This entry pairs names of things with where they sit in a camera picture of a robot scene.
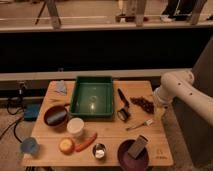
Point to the blue box on floor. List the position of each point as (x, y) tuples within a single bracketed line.
[(31, 112)]

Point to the light blue cloth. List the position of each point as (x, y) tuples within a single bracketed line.
[(61, 87)]

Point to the orange carrot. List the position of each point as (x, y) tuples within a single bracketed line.
[(84, 143)]

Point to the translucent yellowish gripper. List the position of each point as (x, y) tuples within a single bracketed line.
[(159, 111)]

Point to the small steel cup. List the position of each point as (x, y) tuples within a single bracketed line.
[(99, 151)]

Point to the green plastic tray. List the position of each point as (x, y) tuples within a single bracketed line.
[(93, 97)]

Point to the dark red bowl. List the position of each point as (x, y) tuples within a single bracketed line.
[(55, 116)]

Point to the white plastic cup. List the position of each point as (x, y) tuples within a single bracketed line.
[(75, 127)]

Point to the blue plastic cup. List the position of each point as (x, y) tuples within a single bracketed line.
[(29, 146)]

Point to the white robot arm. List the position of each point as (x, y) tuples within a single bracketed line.
[(180, 84)]

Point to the purple plate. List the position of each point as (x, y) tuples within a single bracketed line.
[(127, 163)]

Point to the dark grape bunch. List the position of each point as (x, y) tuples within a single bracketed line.
[(146, 105)]

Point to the yellow apple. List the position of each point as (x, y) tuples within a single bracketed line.
[(66, 146)]

